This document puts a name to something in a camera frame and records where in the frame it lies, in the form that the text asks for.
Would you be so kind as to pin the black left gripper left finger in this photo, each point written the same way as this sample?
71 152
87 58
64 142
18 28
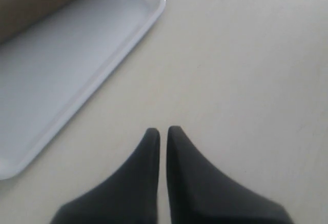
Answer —
129 195

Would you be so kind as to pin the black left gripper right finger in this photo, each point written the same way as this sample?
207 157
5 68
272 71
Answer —
201 193

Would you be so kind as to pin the white rectangular plastic tray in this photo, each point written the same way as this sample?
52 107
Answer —
49 71

